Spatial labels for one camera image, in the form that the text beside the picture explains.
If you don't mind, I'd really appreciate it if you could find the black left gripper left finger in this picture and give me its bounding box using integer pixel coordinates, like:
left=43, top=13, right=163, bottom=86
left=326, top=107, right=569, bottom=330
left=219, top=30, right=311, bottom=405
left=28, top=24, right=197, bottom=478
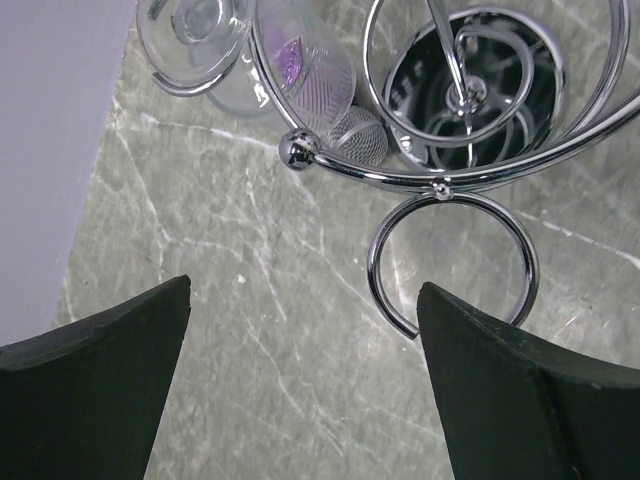
left=1, top=275, right=191, bottom=479

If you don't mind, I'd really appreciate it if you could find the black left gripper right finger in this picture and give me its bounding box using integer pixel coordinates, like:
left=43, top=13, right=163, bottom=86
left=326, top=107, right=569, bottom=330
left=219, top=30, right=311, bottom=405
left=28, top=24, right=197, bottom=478
left=417, top=282, right=639, bottom=479

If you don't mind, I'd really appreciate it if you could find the chrome wine glass rack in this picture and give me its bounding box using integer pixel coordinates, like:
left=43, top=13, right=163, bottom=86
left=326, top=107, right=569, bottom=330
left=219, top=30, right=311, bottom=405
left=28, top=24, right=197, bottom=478
left=242, top=1, right=639, bottom=339

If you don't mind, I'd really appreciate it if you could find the clear patterned glass tumbler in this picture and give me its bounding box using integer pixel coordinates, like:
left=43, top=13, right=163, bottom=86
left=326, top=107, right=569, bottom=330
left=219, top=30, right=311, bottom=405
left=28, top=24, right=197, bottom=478
left=208, top=1, right=356, bottom=134

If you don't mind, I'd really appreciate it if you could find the purple glitter microphone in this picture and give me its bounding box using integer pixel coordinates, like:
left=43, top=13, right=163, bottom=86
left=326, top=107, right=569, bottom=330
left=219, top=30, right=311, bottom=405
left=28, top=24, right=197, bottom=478
left=263, top=31, right=388, bottom=166

